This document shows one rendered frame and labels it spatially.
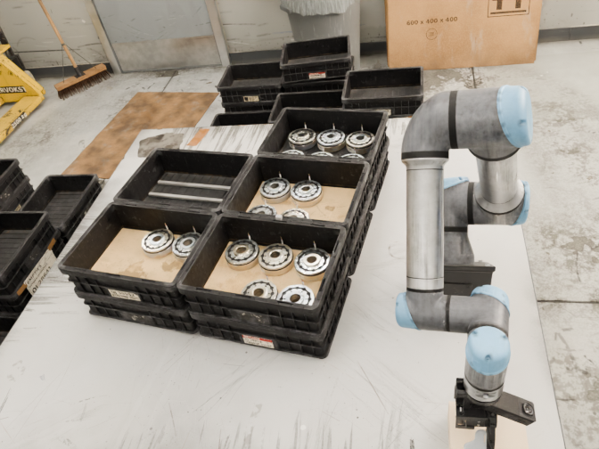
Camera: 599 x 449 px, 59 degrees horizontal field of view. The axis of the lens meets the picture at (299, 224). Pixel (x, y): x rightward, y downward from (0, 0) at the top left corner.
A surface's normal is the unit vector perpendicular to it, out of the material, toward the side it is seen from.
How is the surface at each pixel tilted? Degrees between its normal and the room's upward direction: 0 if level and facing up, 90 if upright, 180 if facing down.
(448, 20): 76
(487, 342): 0
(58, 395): 0
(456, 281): 90
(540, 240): 0
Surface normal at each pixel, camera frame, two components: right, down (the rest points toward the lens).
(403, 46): -0.18, 0.45
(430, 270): 0.04, 0.05
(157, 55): -0.16, 0.69
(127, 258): -0.15, -0.73
